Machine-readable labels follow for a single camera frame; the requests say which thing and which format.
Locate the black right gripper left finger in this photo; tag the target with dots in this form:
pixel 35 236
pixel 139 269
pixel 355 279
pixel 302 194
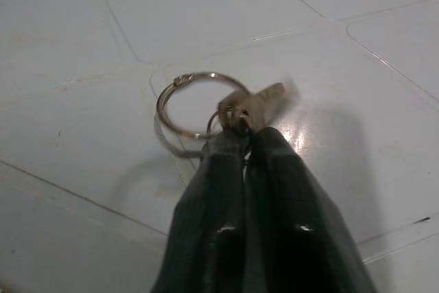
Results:
pixel 212 210

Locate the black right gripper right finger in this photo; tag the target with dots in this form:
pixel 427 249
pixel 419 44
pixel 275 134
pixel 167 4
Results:
pixel 284 210

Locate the small brass key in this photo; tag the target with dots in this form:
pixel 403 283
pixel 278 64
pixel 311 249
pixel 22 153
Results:
pixel 264 100

